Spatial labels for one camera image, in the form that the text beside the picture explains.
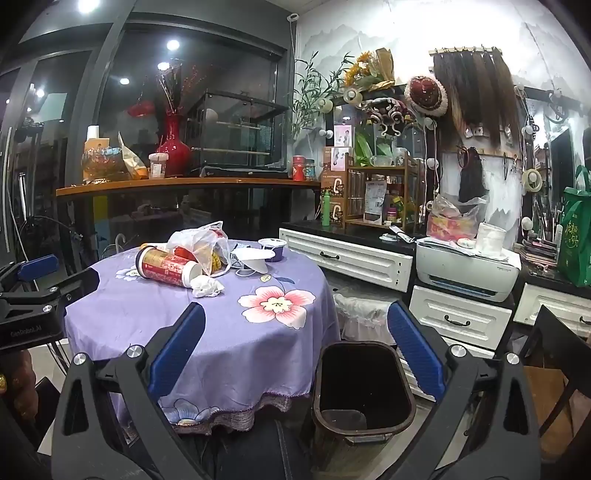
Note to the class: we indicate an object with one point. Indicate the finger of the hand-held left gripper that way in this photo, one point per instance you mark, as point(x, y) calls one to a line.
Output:
point(39, 267)
point(78, 282)

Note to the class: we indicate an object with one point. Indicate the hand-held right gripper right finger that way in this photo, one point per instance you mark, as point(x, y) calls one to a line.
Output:
point(415, 350)

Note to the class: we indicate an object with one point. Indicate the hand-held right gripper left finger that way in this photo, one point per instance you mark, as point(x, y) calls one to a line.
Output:
point(178, 350)

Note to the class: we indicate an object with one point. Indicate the black trash bin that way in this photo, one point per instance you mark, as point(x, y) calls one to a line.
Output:
point(360, 383)

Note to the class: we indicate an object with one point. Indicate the yellow foam fruit net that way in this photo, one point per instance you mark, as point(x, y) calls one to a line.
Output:
point(216, 264)

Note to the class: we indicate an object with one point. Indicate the person's left hand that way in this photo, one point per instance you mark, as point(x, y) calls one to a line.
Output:
point(21, 392)

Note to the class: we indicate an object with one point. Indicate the purple floral tablecloth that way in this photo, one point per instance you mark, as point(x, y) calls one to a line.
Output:
point(231, 369)

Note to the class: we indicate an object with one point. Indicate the white lace covered basket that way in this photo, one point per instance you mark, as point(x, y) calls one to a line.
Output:
point(360, 318)

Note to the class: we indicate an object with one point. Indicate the crumpled white tissue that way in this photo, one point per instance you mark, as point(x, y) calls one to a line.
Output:
point(205, 286)

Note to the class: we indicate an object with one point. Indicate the red cylindrical snack can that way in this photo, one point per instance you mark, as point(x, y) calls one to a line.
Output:
point(164, 267)

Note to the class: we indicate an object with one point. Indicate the white printer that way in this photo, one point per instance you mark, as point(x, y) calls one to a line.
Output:
point(466, 272)

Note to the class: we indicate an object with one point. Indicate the red snack wrapper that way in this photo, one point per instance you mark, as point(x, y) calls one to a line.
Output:
point(184, 253)

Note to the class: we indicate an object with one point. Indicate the white plastic bag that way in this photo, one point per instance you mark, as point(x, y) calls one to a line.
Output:
point(194, 240)

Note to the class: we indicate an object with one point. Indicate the white face mask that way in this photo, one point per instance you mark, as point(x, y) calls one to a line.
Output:
point(254, 264)

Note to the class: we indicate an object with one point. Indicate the orange gift box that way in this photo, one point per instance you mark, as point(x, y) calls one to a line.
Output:
point(94, 157)

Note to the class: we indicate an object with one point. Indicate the beige snack bag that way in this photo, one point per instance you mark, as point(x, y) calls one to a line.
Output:
point(131, 161)

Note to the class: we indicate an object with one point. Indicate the white toilet paper roll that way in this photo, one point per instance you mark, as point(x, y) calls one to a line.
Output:
point(490, 240)

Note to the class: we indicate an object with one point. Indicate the clear bag of red packets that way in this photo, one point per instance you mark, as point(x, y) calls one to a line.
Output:
point(452, 221)

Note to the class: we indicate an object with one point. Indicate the purple yogurt cup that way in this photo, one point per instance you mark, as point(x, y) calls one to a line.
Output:
point(272, 251)

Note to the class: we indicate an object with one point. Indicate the clear plastic cup with lid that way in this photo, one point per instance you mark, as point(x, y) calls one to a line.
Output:
point(158, 167)

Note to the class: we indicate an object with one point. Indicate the black metal chair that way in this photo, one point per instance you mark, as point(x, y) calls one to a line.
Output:
point(554, 323)

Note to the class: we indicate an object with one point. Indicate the wooden counter shelf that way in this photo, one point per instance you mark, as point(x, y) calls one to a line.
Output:
point(184, 183)

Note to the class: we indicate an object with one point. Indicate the white paper cup stack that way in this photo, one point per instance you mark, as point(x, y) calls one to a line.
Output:
point(93, 131)

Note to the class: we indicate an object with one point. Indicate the red vase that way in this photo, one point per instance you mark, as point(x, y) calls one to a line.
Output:
point(174, 152)

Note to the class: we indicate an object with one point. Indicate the green bottle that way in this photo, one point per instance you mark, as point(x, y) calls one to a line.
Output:
point(327, 210)

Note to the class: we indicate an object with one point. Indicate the black wig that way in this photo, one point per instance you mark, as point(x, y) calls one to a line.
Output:
point(472, 180)

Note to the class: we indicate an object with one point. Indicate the brown product boxes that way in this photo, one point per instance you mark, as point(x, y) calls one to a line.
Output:
point(337, 184)

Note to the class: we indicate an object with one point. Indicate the red hanging lantern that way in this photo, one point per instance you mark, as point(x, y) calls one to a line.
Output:
point(141, 108)

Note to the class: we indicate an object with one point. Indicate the wooden desk rack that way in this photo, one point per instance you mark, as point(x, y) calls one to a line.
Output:
point(369, 168)

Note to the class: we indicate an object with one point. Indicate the green tote bag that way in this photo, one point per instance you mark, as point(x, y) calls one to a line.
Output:
point(575, 230)

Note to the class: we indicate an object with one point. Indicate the white tape roll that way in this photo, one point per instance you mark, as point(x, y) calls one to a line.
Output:
point(532, 180)

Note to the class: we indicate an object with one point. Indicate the teal jar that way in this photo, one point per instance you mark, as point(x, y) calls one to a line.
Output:
point(310, 170)

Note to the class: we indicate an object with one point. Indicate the glass display case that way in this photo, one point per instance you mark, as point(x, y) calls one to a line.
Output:
point(240, 138)

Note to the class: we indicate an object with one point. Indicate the red tin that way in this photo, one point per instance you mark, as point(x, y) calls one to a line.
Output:
point(298, 168)

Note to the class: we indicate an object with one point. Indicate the dried branches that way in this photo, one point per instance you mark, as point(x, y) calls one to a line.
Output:
point(173, 87)

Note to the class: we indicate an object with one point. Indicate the pink photo card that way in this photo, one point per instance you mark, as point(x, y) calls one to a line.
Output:
point(344, 136)

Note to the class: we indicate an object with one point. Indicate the ornate dark headdress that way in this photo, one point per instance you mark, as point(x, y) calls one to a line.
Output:
point(385, 115)

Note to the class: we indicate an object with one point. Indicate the red hat with fur trim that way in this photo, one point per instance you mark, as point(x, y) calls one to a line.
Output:
point(425, 94)

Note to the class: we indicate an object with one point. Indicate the hanging hair extensions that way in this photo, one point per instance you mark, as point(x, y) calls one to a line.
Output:
point(480, 97)

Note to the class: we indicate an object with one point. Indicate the green bamboo branches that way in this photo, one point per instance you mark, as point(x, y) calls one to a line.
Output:
point(309, 101)

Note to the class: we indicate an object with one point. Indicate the sunflower bouquet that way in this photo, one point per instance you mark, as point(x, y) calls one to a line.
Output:
point(364, 69)

